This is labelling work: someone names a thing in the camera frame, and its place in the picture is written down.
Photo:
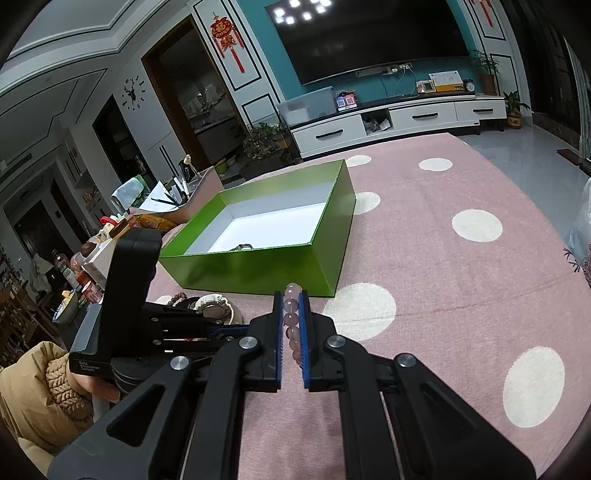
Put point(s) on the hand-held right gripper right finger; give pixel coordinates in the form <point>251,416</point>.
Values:
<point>303,337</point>

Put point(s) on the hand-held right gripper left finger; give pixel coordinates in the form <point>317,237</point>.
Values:
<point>278,332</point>

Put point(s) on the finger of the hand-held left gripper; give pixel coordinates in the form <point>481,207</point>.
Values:
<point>175,316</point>
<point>231,330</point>

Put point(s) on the white wristwatch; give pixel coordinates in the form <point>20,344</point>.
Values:
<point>214,302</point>

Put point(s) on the green cardboard box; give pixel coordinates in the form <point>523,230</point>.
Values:
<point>258,267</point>

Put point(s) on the person's left forearm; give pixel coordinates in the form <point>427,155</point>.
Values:
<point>37,397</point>

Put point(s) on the person's left hand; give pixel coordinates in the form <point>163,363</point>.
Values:
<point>97,390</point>

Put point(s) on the yellow snack packet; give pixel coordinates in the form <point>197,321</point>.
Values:
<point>154,222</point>

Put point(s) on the green and white bag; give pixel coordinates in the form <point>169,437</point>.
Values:
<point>127,194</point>

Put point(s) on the white paper sheet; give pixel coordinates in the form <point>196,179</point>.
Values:
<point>159,194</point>

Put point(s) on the pink desk organizer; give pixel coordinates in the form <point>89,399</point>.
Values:
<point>203,184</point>

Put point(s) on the wooden chair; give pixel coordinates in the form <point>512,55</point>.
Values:
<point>23,323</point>

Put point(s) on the green plastic basin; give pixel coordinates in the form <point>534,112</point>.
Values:
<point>222,167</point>

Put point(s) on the bushy plant in dark planter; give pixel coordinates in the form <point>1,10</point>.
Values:
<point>263,147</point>

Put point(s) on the clear plastic storage box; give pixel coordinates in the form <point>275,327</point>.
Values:
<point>307,106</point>

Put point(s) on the blue and red signs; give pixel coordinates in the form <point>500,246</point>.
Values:
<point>346,101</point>

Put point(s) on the white television cabinet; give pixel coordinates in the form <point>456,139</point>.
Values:
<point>415,115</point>

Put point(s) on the small pink device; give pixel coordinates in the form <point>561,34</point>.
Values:
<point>425,86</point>

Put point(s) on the white power strip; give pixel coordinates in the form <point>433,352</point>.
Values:
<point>398,69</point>

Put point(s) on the white plastic shopping bag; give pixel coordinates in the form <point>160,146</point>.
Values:
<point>579,240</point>

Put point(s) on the white desk calendar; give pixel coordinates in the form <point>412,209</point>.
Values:
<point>445,81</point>

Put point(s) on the small black alarm clock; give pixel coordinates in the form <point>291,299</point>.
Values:
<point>470,86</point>

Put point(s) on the potted plant in yellow pot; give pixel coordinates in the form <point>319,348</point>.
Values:
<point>514,117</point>

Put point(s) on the large black television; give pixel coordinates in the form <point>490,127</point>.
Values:
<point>369,37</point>

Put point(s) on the potted plant in tall pot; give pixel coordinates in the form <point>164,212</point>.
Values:
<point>488,78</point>

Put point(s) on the black deer wall clock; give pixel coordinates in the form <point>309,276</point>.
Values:
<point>133,92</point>

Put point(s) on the red knot wall decoration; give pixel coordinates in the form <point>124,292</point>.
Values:
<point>485,11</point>
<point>226,32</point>

